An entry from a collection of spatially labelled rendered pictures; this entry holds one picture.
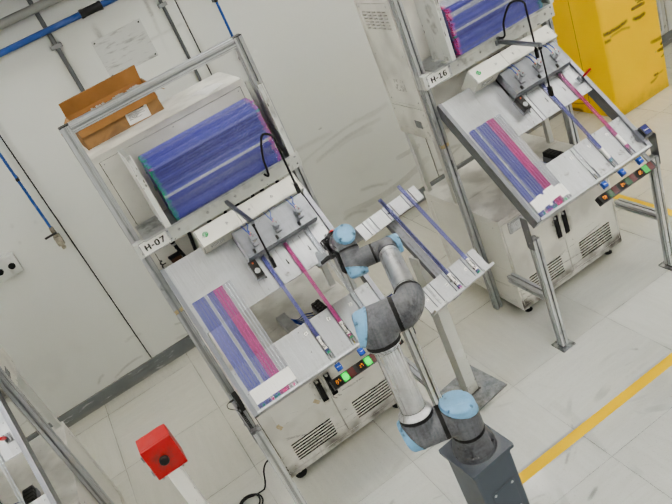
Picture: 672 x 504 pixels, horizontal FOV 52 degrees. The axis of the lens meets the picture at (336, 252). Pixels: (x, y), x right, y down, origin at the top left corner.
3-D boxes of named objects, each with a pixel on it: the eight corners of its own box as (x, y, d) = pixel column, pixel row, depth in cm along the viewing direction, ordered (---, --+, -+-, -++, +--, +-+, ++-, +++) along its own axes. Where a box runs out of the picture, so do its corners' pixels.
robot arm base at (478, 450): (506, 443, 233) (498, 423, 228) (473, 472, 228) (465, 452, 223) (476, 422, 245) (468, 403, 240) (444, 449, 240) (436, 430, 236)
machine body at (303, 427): (413, 402, 344) (370, 307, 315) (296, 487, 327) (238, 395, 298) (353, 347, 399) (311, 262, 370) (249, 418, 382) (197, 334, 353)
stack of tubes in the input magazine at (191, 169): (283, 158, 289) (256, 100, 276) (176, 221, 277) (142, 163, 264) (272, 153, 299) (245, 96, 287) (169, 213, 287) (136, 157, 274)
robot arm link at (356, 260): (378, 266, 245) (366, 238, 246) (349, 279, 245) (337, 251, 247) (379, 268, 253) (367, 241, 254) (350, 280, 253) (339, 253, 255)
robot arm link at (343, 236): (340, 248, 244) (331, 226, 246) (335, 254, 255) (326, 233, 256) (360, 240, 246) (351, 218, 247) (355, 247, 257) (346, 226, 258)
